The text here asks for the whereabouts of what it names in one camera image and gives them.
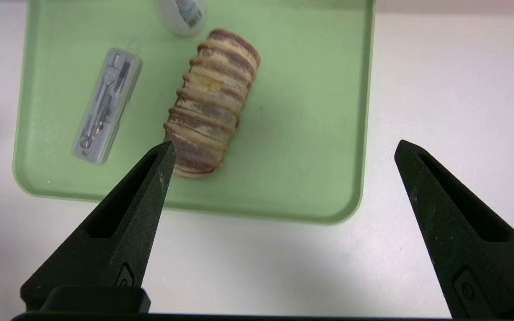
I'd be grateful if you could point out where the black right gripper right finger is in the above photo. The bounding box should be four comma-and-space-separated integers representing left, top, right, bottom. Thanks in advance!
394, 140, 514, 321

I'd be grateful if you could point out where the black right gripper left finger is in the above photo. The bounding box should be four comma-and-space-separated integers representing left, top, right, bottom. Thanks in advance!
20, 140, 176, 311

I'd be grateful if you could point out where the striped brown bread roll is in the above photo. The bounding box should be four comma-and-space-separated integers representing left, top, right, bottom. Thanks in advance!
163, 29, 261, 179

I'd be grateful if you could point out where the clear plastic compass case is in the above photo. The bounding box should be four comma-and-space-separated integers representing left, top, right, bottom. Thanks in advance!
70, 48, 143, 165

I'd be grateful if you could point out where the light green plastic tray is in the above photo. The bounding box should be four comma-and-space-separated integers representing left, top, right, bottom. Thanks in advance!
12, 0, 376, 224

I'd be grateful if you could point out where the white plastic bottle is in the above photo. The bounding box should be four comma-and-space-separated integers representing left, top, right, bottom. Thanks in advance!
157, 0, 207, 37

